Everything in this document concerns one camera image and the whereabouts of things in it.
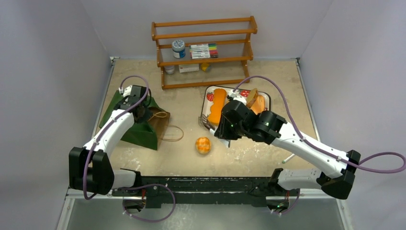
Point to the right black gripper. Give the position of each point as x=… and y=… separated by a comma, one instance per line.
x=224, y=127

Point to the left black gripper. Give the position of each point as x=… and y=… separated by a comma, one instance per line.
x=146, y=116

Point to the green brown paper bag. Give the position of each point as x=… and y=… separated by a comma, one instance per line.
x=151, y=133

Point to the fake baguette loaf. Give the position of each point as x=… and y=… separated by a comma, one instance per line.
x=259, y=105

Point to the orange fake bread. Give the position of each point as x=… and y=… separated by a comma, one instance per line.
x=215, y=109

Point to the strawberry print white tray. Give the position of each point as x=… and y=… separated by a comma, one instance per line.
x=208, y=99

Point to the fake bread slice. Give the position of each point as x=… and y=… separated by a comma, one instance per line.
x=252, y=97

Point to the round fake bun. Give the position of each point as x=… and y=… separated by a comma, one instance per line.
x=203, y=145

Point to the metal tongs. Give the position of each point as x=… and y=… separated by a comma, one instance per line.
x=203, y=122

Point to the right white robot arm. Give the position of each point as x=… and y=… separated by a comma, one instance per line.
x=333, y=172

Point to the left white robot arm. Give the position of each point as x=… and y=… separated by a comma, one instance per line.
x=90, y=169

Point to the small jar lower shelf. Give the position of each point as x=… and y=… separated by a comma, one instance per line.
x=169, y=69

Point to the white small box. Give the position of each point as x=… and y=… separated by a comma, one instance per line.
x=184, y=68

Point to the green tipped white pen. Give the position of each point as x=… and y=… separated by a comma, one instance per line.
x=288, y=158

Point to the yellow small cube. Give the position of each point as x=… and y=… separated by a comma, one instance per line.
x=205, y=67

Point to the coloured marker set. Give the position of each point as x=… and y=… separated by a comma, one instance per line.
x=203, y=51

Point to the blue white jar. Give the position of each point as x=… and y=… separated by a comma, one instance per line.
x=178, y=48

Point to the wooden shelf rack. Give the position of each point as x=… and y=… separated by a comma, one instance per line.
x=203, y=41

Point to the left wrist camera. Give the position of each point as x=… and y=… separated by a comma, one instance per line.
x=127, y=91

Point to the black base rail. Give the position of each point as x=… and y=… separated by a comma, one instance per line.
x=254, y=191

